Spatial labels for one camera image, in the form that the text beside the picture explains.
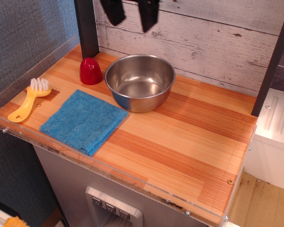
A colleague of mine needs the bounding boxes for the clear acrylic table guard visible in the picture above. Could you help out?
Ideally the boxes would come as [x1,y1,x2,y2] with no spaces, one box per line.
[0,36,257,227]

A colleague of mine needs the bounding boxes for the yellow scrub brush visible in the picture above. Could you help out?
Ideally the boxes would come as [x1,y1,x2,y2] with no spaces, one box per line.
[8,78,52,123]

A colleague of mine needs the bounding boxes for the dark left frame post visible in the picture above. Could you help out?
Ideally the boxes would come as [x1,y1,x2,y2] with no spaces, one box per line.
[74,0,99,59]

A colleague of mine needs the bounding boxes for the yellow object bottom left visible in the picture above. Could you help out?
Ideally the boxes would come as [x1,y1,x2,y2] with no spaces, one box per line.
[3,217,28,227]

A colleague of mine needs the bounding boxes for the blue cloth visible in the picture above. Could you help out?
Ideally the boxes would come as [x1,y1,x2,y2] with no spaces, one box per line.
[40,90,128,156]

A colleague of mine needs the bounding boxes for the dark right frame post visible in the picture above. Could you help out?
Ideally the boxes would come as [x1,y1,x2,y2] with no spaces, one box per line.
[251,0,284,117]

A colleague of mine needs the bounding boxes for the silver dispenser panel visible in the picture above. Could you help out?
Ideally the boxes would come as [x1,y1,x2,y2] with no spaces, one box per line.
[85,186,143,227]

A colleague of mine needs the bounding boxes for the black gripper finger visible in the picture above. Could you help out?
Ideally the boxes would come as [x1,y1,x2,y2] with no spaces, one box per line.
[137,0,160,33]
[100,0,125,26]

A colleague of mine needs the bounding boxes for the dark frame post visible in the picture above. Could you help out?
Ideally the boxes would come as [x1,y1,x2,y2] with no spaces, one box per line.
[74,0,99,59]
[251,0,284,117]

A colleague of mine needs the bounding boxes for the steel bowl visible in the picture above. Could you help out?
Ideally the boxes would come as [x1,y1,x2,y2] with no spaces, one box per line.
[105,54,176,113]

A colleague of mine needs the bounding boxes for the grey toy fridge cabinet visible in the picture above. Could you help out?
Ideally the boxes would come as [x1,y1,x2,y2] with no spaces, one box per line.
[32,144,204,227]

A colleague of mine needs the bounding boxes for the white toy sink unit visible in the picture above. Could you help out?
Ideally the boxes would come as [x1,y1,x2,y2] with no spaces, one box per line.
[243,89,284,189]

